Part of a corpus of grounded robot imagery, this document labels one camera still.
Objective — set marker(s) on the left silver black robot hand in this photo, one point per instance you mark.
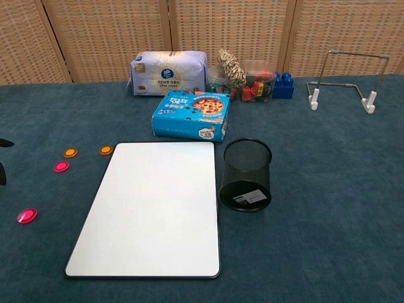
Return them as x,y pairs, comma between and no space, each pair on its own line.
2,175

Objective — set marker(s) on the pink round magnet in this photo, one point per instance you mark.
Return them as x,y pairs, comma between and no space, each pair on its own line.
27,216
61,166

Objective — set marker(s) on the orange round magnet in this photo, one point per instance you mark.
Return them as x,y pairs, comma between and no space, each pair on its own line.
106,150
70,152

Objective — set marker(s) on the white rectangular board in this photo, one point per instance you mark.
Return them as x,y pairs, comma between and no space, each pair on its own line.
151,208

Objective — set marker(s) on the woven folding screen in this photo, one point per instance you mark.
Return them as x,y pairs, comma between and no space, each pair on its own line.
104,34

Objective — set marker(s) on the white blue snack bag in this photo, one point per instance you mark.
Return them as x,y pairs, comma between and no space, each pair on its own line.
167,74

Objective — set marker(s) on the blue cookie box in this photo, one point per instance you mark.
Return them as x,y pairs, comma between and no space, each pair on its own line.
189,116

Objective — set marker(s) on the clear round jar of clips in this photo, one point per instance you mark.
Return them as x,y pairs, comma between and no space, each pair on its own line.
216,83

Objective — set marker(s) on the black mesh pen holder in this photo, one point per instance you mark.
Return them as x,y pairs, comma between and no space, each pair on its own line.
244,186

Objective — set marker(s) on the clear box of red pieces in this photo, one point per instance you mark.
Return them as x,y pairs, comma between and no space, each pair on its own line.
257,86

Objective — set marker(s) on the blue building block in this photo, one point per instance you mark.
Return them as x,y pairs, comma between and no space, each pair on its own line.
283,86

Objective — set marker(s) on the blue felt table cover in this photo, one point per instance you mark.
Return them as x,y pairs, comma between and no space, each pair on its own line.
315,189

